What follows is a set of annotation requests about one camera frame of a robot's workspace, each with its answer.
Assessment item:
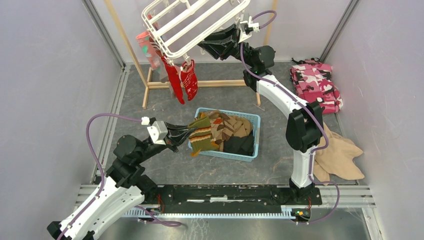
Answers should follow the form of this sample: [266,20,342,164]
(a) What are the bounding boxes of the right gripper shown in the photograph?
[197,24,256,68]

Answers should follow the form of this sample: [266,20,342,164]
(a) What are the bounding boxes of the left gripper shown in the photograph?
[135,120,198,163]

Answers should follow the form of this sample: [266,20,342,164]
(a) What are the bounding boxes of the green striped sock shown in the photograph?
[188,115,220,157]

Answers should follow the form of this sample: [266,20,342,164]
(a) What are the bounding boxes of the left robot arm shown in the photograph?
[47,116,197,240]

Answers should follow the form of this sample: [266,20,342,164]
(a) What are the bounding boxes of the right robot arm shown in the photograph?
[197,17,325,204]

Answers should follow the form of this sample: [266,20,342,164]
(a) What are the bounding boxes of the white plastic clip hanger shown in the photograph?
[141,0,250,61]

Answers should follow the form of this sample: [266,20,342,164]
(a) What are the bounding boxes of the red snowflake sock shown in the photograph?
[180,60,199,101]

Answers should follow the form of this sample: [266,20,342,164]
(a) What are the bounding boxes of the grey sock striped cuff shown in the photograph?
[157,57,175,98]

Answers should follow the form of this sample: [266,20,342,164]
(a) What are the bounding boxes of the black garment in basket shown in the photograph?
[223,132,255,156]

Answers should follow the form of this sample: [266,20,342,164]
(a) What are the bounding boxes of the pink patterned sock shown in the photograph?
[136,30,162,70]

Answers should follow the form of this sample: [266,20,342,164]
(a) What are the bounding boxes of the light blue plastic basket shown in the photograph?
[200,109,261,162]

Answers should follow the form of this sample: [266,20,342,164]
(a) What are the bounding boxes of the pink camouflage bag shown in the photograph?
[289,57,343,114]

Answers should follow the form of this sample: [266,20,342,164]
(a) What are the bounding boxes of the beige cloth on floor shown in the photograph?
[313,125,365,182]

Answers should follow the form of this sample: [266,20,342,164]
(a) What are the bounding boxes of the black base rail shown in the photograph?
[141,184,323,214]

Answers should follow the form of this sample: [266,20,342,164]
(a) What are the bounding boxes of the wooden rack frame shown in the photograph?
[103,0,278,109]

